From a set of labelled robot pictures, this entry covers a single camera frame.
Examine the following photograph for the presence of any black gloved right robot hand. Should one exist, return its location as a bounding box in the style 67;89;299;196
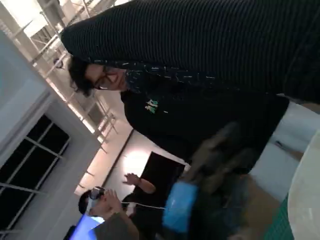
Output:
60;0;320;105

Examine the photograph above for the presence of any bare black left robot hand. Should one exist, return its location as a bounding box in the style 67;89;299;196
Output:
161;121;261;240

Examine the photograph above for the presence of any white plate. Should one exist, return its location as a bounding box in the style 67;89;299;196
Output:
285;129;320;240

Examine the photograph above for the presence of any person wearing headset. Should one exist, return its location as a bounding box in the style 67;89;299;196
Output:
77;171;171;240

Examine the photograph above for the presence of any standing person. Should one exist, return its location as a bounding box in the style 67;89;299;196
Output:
67;55;320;176

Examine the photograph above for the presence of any white VR headset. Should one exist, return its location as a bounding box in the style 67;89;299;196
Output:
87;185;109;209

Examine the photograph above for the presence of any blue lit monitor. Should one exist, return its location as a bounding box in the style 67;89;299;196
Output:
64;214;106;240

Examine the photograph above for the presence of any green cutting mat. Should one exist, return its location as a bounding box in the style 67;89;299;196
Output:
259;194;295;240

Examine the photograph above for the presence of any dark framed window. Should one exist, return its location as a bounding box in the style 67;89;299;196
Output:
0;113;71;231

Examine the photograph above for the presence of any black wall screen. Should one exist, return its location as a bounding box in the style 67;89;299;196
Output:
143;150;188;191

